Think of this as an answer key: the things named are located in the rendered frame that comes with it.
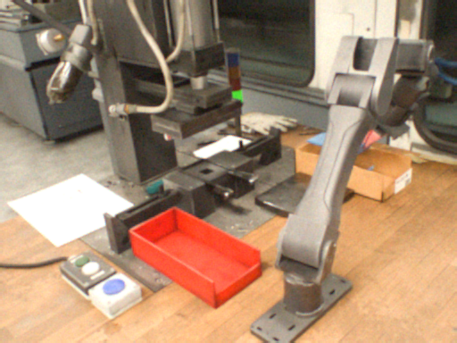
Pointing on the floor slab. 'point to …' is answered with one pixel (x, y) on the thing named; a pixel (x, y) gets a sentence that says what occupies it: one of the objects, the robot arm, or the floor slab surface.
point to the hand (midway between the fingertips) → (365, 145)
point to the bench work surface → (440, 188)
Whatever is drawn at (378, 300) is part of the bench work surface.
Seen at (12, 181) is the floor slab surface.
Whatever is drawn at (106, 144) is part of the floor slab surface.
